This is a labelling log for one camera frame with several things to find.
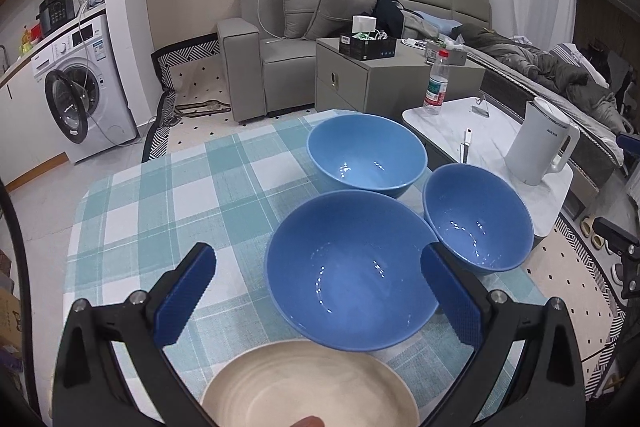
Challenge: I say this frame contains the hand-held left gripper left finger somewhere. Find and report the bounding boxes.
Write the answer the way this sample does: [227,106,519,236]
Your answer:
[51,242,217,427]

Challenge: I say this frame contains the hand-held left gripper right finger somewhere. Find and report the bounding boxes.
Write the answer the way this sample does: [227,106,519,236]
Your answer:
[420,242,587,427]

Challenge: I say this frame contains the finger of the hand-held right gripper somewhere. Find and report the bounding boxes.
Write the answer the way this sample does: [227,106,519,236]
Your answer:
[594,216,640,261]

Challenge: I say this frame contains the beige bowl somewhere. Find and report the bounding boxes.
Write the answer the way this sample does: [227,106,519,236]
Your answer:
[200,339,421,427]

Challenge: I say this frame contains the pair of slippers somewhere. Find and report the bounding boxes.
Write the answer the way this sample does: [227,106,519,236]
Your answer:
[574,216,610,250]

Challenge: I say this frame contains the small blue bowl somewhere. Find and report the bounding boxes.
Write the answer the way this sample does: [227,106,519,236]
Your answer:
[422,162,535,277]

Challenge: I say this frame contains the white electric kettle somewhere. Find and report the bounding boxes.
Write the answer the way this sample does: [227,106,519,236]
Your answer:
[503,96,581,187]

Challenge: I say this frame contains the white coffee table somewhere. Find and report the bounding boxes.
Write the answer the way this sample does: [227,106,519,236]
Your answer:
[402,96,575,239]

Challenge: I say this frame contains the open cardboard box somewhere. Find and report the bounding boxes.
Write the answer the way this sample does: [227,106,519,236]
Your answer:
[0,251,24,349]

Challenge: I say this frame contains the grey duvet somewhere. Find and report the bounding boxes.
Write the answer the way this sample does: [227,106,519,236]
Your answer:
[449,21,632,144]

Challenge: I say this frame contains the white washing machine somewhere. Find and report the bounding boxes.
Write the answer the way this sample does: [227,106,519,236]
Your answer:
[31,11,139,166]

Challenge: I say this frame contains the plastic water bottle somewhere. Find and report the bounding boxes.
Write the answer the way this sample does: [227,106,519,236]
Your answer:
[422,49,451,117]

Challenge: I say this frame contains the grey side cabinet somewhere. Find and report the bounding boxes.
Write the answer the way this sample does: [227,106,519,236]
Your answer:
[314,36,487,118]

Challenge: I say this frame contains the grey sofa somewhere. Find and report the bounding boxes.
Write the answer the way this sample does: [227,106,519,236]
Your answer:
[216,0,494,126]

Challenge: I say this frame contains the white kitchen counter cabinet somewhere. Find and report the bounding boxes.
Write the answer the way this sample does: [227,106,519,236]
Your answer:
[0,42,71,192]

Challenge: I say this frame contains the black box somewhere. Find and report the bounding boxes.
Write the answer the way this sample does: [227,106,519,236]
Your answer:
[338,34,397,60]

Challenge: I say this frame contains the white tissue box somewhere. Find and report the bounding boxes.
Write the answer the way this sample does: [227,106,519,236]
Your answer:
[352,14,377,39]

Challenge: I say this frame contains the dark clothing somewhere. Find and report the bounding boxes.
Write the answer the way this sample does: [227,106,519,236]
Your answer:
[372,0,407,40]

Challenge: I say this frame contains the grey cushion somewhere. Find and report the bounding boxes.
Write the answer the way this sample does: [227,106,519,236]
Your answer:
[277,0,327,40]
[302,0,379,42]

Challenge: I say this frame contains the black pressure cooker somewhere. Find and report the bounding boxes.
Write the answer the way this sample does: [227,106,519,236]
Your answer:
[38,0,77,37]

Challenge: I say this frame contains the white-handled knife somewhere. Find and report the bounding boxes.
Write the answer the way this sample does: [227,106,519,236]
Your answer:
[458,128,474,166]

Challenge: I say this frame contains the white charger cable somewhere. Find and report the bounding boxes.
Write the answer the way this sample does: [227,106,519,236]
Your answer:
[254,0,287,42]

